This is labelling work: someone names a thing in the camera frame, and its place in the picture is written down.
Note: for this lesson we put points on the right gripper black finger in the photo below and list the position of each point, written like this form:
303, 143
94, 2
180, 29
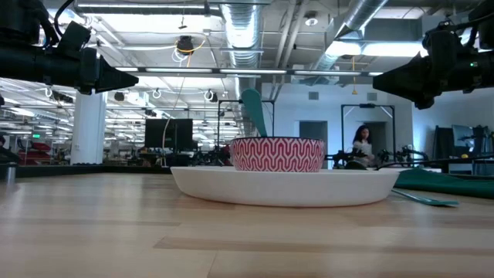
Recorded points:
405, 81

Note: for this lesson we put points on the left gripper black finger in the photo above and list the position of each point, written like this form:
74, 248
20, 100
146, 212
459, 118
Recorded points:
114, 79

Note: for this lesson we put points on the dark green cloth napkin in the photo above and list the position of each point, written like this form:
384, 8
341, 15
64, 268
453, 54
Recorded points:
447, 183

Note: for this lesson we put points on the small patterned ceramic bowl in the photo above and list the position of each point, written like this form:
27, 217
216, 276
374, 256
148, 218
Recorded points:
278, 154

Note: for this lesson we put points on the white round plate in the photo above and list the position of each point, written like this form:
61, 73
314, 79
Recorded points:
285, 189

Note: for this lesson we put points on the background black robot arm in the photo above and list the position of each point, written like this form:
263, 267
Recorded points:
409, 154

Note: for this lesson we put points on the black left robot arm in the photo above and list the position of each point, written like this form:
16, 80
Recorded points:
34, 65

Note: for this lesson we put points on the white building pillar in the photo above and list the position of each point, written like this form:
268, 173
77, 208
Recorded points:
88, 127

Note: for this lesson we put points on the background workstation monitor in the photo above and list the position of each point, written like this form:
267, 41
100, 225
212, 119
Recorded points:
463, 139

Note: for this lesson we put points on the person seated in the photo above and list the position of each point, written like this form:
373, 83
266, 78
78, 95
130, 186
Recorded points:
363, 144

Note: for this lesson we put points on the black background monitor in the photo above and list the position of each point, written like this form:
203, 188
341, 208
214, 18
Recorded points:
170, 133

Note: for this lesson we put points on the black ceiling-mounted device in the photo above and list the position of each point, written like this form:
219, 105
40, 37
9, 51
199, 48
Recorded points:
185, 44

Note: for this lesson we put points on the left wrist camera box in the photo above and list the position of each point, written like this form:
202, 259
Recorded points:
75, 36

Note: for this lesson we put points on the black background rig frame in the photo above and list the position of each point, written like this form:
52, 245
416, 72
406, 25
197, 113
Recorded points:
366, 105

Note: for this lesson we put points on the black metal table frame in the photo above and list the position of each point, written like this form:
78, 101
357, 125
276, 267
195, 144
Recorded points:
77, 170

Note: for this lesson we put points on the grey metal post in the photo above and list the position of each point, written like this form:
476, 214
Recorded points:
10, 171

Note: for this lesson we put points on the silver ventilation duct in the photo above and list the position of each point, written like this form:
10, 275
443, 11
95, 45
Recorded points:
241, 34

